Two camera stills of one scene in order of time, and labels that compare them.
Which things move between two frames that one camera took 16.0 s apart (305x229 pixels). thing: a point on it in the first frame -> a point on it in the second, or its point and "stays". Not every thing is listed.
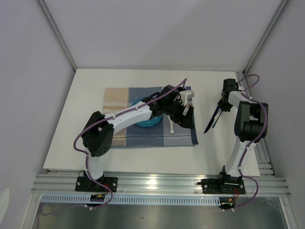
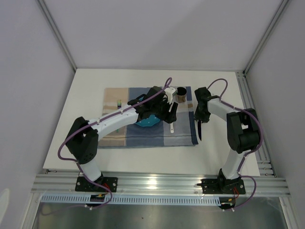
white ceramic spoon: x=172 y=128 stays
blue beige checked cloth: x=136 y=136 stays
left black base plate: x=82 y=185 stays
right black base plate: x=228 y=186 stays
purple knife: x=212 y=119 -> x=199 y=126
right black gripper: x=222 y=106 -> x=197 y=116
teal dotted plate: x=149 y=122 stays
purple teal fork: x=217 y=120 -> x=119 y=106
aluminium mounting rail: x=66 y=183 stays
